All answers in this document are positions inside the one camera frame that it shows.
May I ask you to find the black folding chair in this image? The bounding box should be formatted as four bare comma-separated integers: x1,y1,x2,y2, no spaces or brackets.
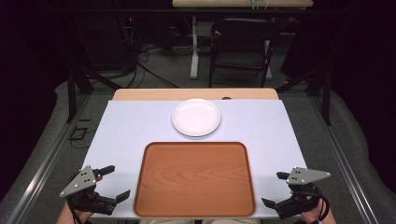
208,17,281,89

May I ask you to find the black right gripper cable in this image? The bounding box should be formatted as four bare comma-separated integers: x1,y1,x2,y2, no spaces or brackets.
314,186,331,222

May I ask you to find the black horizontal frame bar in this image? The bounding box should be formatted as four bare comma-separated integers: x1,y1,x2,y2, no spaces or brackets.
52,7,344,15

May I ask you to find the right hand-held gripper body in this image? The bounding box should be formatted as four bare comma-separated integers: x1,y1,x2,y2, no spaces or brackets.
275,167,332,220

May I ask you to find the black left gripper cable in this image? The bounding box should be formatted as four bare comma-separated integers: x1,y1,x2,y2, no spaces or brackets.
66,196,82,224

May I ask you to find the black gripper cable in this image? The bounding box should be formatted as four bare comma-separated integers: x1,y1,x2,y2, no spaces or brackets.
66,196,82,224
314,186,331,222

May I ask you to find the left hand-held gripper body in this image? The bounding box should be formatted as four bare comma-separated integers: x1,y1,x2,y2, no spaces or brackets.
59,164,120,217

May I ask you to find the white table mat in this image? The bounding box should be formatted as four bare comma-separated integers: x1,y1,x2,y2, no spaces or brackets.
81,99,308,219

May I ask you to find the bundle of black floor cables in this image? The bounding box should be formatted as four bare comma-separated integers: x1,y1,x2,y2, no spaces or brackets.
118,17,180,90

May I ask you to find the white round plate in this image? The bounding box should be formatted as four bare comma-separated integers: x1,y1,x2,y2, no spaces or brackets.
171,98,222,138

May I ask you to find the black metal stand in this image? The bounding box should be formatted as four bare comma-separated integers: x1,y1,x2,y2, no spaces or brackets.
275,62,332,126
65,18,123,124

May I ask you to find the white desk leg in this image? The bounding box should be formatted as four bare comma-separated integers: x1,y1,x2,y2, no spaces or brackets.
263,39,274,80
190,16,200,80

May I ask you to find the person's left hand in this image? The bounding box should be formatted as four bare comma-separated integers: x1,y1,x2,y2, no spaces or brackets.
56,203,94,224

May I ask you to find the person's right hand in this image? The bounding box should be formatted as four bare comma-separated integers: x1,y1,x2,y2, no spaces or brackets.
300,195,337,224

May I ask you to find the aluminium floor rail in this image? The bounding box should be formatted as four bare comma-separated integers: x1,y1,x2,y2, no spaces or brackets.
307,92,380,224
6,92,92,224

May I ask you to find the brown wooden tray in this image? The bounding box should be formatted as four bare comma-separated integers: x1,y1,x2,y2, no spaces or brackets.
134,141,257,218

